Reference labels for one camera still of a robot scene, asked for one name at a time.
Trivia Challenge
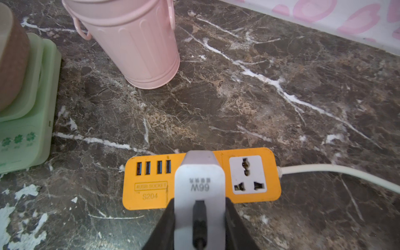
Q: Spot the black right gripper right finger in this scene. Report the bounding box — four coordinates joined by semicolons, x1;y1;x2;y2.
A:
225;198;259;250

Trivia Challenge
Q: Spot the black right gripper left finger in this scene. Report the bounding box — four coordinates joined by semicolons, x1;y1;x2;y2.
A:
142;199;175;250

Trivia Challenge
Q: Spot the white usb charger adapter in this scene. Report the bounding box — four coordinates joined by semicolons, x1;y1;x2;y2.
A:
174;151;226;250

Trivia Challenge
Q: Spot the green electronic kitchen scale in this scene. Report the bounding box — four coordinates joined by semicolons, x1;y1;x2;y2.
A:
1;33;61;174

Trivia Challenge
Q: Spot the pink panda scale bowl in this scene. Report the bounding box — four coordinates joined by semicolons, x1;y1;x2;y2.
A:
1;3;30;110

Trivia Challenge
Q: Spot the orange power strip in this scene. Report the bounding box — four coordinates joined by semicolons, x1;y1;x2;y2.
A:
122;148;281;210

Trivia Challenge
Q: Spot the pink metal pencil bucket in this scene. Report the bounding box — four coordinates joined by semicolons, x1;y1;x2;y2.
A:
62;0;180;90

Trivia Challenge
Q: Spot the white power strip cord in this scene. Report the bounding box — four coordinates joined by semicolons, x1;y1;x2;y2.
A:
276;164;400;194

